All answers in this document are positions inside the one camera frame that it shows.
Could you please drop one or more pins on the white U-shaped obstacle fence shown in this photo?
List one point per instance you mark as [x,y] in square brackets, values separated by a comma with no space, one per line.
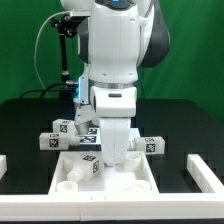
[142,201]

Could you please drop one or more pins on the silver depth camera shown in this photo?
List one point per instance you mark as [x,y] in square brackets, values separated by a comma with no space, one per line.
[80,13]

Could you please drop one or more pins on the white square tabletop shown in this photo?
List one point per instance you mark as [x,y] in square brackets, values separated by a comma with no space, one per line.
[132,175]

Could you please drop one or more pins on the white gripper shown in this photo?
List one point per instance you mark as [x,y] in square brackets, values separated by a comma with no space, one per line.
[114,109]

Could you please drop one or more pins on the black camera stand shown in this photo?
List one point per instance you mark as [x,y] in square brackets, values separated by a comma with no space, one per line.
[66,28]

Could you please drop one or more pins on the white sheet with tags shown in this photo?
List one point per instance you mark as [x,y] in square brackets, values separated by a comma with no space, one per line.
[92,137]

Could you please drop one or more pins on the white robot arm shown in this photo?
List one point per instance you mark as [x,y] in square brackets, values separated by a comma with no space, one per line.
[114,39]

